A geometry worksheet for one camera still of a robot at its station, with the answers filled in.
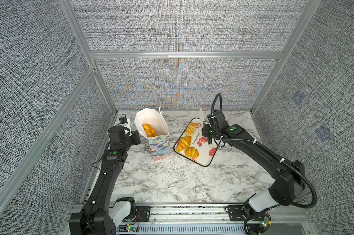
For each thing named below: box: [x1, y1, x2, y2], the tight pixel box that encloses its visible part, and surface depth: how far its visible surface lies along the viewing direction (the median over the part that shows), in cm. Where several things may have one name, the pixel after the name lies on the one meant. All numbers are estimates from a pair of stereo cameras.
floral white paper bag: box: [134, 107, 171, 162], surface depth 86 cm
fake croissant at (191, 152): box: [184, 146, 200, 159], surface depth 94 cm
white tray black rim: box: [173, 117, 220, 167], surface depth 97 cm
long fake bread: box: [142, 123, 158, 138], surface depth 93 cm
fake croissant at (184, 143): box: [176, 135, 192, 152], surface depth 97 cm
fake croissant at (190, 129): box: [184, 122, 197, 137], surface depth 105 cm
